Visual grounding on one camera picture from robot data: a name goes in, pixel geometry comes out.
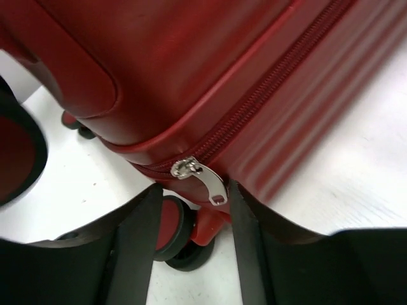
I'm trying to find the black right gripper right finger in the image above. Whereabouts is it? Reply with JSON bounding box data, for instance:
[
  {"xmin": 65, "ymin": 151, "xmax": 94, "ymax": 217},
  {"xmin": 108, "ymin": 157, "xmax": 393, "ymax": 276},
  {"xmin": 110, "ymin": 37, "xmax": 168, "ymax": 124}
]
[{"xmin": 230, "ymin": 181, "xmax": 406, "ymax": 304}]

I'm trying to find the red hard-shell suitcase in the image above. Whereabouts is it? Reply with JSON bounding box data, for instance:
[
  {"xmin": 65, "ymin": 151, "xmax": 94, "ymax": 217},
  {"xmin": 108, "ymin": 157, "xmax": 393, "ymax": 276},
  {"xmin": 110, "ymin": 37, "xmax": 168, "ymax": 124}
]
[{"xmin": 1, "ymin": 1, "xmax": 406, "ymax": 271}]

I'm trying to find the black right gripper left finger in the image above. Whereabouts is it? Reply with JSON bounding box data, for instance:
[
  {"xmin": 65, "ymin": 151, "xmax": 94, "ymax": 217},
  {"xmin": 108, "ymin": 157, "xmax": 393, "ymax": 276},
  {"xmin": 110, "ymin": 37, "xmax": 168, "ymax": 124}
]
[{"xmin": 1, "ymin": 184, "xmax": 163, "ymax": 304}]

